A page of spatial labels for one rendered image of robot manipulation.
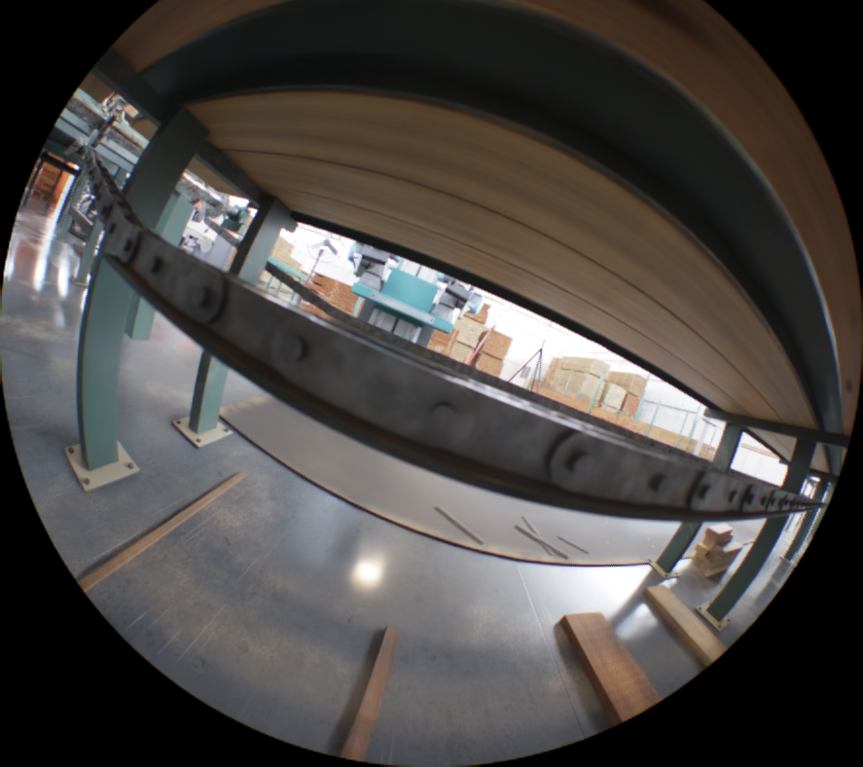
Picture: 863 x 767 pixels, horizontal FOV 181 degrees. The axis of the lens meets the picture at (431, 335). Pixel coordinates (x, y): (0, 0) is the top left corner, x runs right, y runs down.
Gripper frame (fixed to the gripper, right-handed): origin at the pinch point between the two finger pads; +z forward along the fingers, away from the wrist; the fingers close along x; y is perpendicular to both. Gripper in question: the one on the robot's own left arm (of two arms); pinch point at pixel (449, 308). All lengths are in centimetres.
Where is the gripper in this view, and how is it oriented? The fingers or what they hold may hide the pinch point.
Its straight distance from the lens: 129.4
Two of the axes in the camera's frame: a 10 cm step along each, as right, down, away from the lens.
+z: -4.6, 7.8, -4.3
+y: 2.1, -3.7, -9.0
